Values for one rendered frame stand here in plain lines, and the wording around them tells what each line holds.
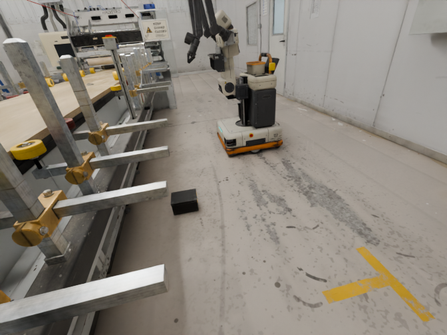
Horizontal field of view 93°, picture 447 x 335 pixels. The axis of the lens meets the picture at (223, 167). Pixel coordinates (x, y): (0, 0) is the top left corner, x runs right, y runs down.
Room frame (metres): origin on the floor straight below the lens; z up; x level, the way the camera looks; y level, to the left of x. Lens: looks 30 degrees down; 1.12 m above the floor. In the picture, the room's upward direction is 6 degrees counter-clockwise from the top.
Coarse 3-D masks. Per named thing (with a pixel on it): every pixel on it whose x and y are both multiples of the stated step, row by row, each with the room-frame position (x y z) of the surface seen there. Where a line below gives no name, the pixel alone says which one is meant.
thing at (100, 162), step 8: (128, 152) 0.69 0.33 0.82; (136, 152) 0.68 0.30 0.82; (144, 152) 0.67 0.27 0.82; (152, 152) 0.68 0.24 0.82; (160, 152) 0.68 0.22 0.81; (168, 152) 0.69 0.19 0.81; (96, 160) 0.65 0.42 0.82; (104, 160) 0.65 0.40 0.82; (112, 160) 0.65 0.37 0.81; (120, 160) 0.66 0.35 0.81; (128, 160) 0.66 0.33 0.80; (136, 160) 0.67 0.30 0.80; (144, 160) 0.67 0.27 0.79; (48, 168) 0.62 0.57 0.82; (56, 168) 0.62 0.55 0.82; (64, 168) 0.63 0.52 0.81; (96, 168) 0.64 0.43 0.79; (40, 176) 0.61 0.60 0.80; (48, 176) 0.62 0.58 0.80
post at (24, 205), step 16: (0, 144) 0.38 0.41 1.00; (0, 160) 0.36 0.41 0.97; (0, 176) 0.35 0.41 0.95; (16, 176) 0.37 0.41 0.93; (0, 192) 0.35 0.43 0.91; (16, 192) 0.35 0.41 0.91; (32, 192) 0.38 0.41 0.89; (16, 208) 0.35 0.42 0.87; (32, 208) 0.36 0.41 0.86; (48, 240) 0.35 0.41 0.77; (64, 240) 0.38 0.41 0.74; (48, 256) 0.35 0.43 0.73
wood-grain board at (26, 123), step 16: (96, 80) 2.48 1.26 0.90; (112, 80) 2.32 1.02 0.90; (16, 96) 1.84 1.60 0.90; (64, 96) 1.58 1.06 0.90; (96, 96) 1.48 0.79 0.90; (0, 112) 1.23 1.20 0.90; (16, 112) 1.18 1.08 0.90; (32, 112) 1.14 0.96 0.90; (64, 112) 1.06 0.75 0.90; (0, 128) 0.88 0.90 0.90; (16, 128) 0.85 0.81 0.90; (32, 128) 0.83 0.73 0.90; (16, 144) 0.66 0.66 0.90
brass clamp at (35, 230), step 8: (56, 192) 0.45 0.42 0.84; (40, 200) 0.42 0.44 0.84; (48, 200) 0.42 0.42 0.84; (56, 200) 0.42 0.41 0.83; (48, 208) 0.39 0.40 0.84; (40, 216) 0.36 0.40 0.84; (48, 216) 0.37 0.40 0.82; (56, 216) 0.39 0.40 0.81; (16, 224) 0.34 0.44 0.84; (24, 224) 0.34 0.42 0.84; (32, 224) 0.34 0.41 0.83; (40, 224) 0.34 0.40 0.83; (48, 224) 0.36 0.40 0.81; (56, 224) 0.38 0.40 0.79; (16, 232) 0.32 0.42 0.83; (24, 232) 0.32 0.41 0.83; (32, 232) 0.32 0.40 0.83; (40, 232) 0.33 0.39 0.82; (48, 232) 0.35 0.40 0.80; (16, 240) 0.32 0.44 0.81; (24, 240) 0.32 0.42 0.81; (32, 240) 0.32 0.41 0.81; (40, 240) 0.32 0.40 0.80
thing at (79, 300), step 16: (144, 272) 0.21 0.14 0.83; (160, 272) 0.21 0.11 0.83; (64, 288) 0.19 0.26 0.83; (80, 288) 0.19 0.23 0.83; (96, 288) 0.19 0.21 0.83; (112, 288) 0.19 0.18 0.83; (128, 288) 0.18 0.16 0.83; (144, 288) 0.19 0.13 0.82; (160, 288) 0.19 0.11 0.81; (0, 304) 0.18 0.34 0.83; (16, 304) 0.18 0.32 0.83; (32, 304) 0.18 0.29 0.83; (48, 304) 0.17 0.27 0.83; (64, 304) 0.17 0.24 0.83; (80, 304) 0.17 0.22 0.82; (96, 304) 0.17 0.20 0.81; (112, 304) 0.18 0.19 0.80; (0, 320) 0.16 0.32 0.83; (16, 320) 0.16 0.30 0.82; (32, 320) 0.16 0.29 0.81; (48, 320) 0.16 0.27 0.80
